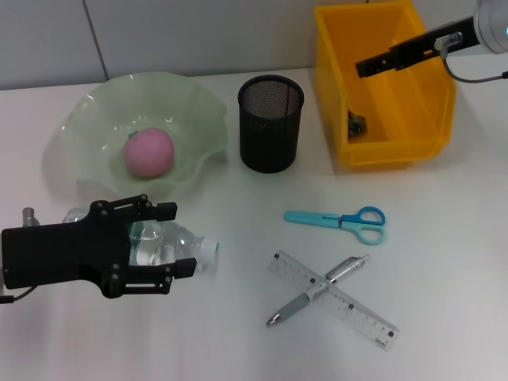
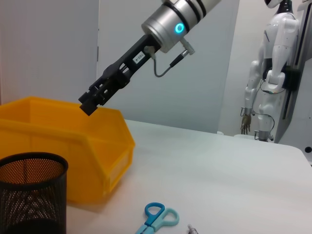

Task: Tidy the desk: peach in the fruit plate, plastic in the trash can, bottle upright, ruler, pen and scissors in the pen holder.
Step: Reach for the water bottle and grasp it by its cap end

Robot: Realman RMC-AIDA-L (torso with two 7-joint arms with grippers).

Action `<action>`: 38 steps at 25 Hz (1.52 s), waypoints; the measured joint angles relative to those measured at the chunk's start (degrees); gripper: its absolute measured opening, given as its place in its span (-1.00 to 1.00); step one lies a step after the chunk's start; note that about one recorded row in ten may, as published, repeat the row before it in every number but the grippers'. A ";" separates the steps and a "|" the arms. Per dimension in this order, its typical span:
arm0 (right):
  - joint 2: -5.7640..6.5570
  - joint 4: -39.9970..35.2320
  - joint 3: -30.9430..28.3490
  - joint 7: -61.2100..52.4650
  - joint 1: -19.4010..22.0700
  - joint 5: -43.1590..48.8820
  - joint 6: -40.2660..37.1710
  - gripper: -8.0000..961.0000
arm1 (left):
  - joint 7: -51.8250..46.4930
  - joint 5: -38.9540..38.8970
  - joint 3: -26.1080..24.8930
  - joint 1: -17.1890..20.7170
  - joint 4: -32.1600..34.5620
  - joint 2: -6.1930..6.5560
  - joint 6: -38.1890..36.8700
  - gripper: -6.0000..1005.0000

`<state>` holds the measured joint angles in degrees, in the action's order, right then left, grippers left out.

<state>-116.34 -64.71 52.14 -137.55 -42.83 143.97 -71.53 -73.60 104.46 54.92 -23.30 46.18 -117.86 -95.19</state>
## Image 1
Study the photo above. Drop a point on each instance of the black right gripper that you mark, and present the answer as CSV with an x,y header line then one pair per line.
x,y
420,47

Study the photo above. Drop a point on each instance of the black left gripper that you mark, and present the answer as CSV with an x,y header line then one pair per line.
x,y
59,254

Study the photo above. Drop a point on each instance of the clear plastic water bottle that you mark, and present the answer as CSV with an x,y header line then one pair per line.
x,y
158,246

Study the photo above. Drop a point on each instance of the green plastic wrapper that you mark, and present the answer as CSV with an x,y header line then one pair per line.
x,y
357,125

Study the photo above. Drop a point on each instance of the pink peach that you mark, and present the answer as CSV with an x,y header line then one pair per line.
x,y
148,152

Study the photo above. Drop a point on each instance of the blue scissors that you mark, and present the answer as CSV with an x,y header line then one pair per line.
x,y
305,217

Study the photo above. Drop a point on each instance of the black mesh pen holder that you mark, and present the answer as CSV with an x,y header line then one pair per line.
x,y
270,135

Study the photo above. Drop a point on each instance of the silver pen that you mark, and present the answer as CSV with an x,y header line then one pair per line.
x,y
289,307

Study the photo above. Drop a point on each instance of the green glass fruit plate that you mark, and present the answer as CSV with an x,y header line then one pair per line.
x,y
99,119

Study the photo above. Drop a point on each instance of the transparent plastic ruler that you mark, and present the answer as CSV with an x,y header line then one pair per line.
x,y
357,313

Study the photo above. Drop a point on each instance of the yellow plastic bin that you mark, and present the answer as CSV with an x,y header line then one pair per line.
x,y
397,119

